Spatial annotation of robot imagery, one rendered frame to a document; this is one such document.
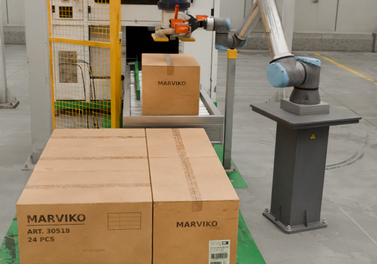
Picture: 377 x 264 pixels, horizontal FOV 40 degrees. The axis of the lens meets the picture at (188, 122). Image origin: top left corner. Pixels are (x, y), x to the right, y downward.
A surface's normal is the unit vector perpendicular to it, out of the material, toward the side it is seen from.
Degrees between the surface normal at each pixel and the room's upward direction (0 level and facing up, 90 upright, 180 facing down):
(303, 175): 90
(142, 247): 90
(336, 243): 0
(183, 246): 90
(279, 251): 0
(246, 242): 0
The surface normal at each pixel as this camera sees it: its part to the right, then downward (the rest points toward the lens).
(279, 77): -0.83, 0.20
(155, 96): 0.09, 0.26
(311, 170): 0.38, 0.25
